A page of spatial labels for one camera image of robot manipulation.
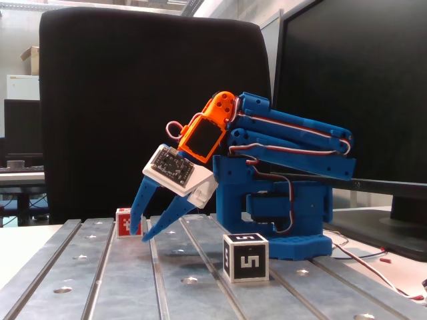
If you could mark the black cube with number five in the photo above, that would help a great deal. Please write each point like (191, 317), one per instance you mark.
(250, 261)

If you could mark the black keyboard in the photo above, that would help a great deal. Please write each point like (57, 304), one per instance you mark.
(20, 169)

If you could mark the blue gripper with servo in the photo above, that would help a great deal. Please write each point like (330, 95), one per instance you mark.
(144, 193)

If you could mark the red cube with white marker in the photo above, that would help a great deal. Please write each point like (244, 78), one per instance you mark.
(123, 226)

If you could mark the grey tape roll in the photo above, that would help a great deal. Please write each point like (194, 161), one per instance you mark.
(15, 164)

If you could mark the black Dell monitor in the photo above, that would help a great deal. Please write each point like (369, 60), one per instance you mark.
(367, 83)

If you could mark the cardboard box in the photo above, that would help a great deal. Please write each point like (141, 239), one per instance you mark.
(31, 61)

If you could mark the fabric office chair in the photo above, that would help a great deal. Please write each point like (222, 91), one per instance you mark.
(116, 100)

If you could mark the aluminium slotted base plate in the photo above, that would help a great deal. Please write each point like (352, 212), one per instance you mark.
(133, 283)

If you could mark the white cabinet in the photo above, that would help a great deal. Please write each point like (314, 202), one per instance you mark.
(23, 87)

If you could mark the white camera mount with board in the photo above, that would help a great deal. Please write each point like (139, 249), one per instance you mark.
(166, 165)

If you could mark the dark background monitor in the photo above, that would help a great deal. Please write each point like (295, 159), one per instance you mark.
(23, 126)

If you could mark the white background desk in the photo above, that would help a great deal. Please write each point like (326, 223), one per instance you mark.
(20, 178)

